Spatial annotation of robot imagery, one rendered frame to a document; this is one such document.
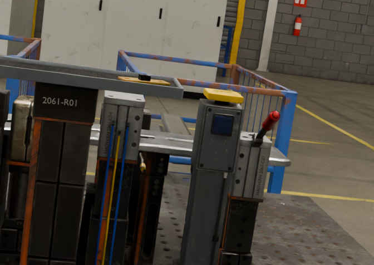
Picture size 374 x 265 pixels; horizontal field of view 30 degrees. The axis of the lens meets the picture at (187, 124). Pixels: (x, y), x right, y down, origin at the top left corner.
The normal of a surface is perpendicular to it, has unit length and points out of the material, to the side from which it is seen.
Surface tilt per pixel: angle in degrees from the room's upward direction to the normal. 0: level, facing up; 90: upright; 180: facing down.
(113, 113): 90
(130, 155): 90
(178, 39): 90
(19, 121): 90
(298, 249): 0
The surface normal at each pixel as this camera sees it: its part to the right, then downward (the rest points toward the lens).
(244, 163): 0.11, 0.19
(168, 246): 0.14, -0.97
